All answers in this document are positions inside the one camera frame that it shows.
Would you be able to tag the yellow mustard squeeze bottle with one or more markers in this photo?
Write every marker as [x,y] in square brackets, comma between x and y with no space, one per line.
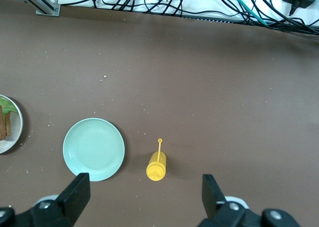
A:
[157,164]

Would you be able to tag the brown table cover sheet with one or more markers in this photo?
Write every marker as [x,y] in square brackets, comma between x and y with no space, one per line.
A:
[174,87]

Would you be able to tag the silver mounting bracket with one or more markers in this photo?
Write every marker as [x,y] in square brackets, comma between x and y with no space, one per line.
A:
[53,9]

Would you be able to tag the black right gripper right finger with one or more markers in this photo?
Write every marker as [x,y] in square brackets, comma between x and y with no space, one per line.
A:
[214,202]

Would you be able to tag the beige plate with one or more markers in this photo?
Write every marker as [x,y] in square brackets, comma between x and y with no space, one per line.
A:
[16,127]

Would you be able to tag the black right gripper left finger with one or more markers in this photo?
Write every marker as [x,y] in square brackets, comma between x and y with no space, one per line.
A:
[74,197]

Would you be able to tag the brown bread slice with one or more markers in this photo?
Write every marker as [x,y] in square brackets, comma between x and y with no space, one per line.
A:
[2,127]
[8,125]

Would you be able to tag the mint green plate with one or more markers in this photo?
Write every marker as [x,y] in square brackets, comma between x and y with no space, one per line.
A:
[93,149]

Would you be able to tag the green lettuce leaf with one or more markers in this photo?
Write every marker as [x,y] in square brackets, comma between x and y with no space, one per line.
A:
[7,105]

